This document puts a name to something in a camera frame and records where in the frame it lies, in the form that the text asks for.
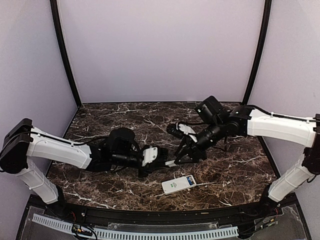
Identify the black front rail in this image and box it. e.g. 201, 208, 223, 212
45, 193, 297, 227

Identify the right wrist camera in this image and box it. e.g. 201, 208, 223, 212
166, 123, 196, 139

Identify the black frame post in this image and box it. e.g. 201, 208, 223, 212
241, 0, 272, 105
49, 0, 82, 108

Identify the white remote control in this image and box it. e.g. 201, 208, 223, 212
161, 175, 196, 195

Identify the white battery cover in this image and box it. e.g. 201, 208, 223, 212
165, 160, 176, 168

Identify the right black frame post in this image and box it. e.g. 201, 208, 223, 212
241, 0, 272, 105

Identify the left black frame post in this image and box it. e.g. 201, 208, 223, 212
49, 0, 82, 108

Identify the blue battery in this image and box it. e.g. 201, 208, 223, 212
186, 175, 196, 186

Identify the white slotted cable duct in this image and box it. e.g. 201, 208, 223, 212
32, 214, 239, 240

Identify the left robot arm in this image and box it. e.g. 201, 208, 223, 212
0, 118, 174, 218

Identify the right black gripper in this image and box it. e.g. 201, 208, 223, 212
174, 119, 225, 165

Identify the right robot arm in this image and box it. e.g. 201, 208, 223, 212
166, 96, 320, 217

